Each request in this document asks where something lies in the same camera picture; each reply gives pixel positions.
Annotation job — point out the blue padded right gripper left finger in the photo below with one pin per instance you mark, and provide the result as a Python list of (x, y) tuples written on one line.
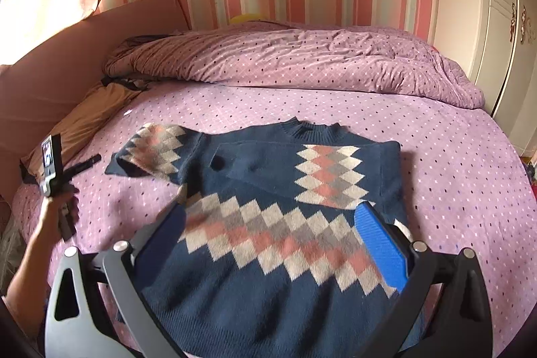
[(153, 243)]

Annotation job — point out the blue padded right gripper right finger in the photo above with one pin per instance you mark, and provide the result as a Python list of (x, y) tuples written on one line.
[(384, 245)]

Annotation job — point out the navy argyle knit sweater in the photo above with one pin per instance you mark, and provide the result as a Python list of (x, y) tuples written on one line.
[(270, 263)]

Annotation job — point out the person's left forearm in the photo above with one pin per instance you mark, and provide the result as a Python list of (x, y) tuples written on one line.
[(26, 294)]

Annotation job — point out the person's left hand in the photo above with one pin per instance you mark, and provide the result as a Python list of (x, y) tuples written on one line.
[(59, 215)]

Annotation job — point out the brown pillow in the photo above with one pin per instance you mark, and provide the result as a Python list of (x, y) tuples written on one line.
[(101, 103)]

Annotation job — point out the pink upholstered headboard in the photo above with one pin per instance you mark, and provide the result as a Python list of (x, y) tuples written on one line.
[(47, 83)]

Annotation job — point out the purple dotted bed sheet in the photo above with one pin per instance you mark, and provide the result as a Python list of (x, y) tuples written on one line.
[(463, 184)]

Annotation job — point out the purple dotted duvet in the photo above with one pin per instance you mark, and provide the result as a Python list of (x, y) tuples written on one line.
[(288, 55)]

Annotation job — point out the yellow object behind duvet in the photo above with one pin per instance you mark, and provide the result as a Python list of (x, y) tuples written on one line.
[(245, 18)]

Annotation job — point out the white wardrobe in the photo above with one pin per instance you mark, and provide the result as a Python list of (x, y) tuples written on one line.
[(494, 42)]

